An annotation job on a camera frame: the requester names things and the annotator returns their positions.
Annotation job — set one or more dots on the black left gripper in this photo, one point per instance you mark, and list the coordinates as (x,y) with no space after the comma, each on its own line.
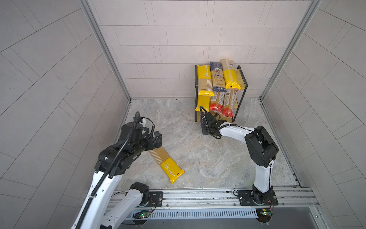
(151,143)

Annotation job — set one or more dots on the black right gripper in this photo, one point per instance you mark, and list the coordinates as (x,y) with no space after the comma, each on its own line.
(203,126)

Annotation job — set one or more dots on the red spaghetti pack top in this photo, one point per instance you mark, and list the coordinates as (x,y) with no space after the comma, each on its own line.
(216,103)

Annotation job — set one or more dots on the red spaghetti pack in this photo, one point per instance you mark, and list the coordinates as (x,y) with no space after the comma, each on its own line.
(216,103)
(229,102)

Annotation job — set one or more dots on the yellow kraft pasta pack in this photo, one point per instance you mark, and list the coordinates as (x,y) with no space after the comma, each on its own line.
(230,75)
(203,101)

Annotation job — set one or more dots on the yellow pastatime pasta pack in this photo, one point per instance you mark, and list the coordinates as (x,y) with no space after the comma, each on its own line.
(168,165)

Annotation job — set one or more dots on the yellow pasta pack wholewheat spaghetti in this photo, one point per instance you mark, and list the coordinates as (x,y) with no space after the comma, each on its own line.
(205,85)

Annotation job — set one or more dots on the blue clear spaghetti pack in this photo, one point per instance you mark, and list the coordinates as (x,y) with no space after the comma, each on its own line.
(218,79)

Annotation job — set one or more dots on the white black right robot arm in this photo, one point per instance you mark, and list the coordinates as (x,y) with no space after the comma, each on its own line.
(262,150)

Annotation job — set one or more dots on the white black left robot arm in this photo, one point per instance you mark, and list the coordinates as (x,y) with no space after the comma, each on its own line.
(109,170)

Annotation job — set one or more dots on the left circuit board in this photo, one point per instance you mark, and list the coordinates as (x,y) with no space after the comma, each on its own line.
(142,215)

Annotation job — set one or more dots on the circuit board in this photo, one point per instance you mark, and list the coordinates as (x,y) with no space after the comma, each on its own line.
(264,215)
(142,215)

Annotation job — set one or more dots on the right circuit board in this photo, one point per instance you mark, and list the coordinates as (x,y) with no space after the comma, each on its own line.
(264,215)

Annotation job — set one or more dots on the wooden shelf black metal frame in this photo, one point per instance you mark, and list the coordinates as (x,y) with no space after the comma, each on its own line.
(239,99)

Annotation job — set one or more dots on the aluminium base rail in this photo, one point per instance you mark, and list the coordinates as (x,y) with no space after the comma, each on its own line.
(208,203)

